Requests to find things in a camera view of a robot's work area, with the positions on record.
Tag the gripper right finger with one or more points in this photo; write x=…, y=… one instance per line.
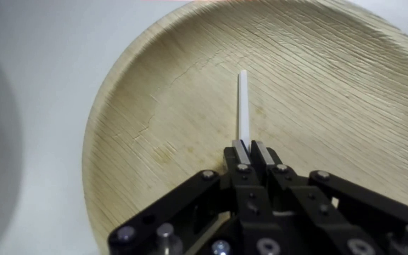
x=296, y=191

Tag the palm leaf plate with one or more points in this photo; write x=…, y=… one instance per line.
x=296, y=88

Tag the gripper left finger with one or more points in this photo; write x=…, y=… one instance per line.
x=241, y=184

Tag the white plastic stick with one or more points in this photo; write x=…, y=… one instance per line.
x=243, y=106

